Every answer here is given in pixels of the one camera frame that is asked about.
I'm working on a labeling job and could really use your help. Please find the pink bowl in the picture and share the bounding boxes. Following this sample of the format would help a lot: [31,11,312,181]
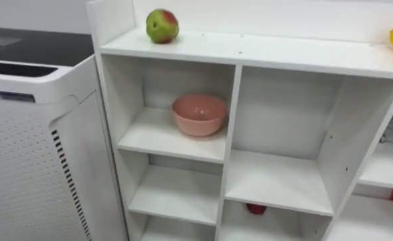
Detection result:
[171,94,229,137]

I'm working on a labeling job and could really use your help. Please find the white shelf unit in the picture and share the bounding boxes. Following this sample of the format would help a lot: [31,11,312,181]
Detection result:
[86,0,393,241]

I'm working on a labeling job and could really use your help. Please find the green red apple soft toy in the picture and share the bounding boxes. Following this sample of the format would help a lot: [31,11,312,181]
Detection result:
[145,9,180,45]

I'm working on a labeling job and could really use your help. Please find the white air purifier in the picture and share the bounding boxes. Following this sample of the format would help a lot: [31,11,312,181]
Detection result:
[0,26,129,241]

